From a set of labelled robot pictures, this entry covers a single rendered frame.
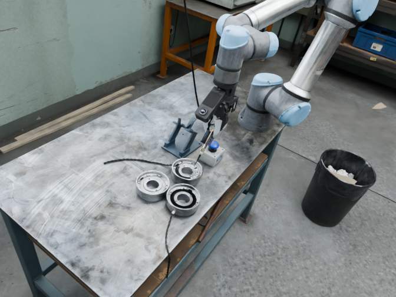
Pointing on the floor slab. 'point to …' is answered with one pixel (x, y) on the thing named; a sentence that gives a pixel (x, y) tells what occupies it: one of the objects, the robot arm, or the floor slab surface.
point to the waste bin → (336, 187)
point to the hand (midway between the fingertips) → (210, 134)
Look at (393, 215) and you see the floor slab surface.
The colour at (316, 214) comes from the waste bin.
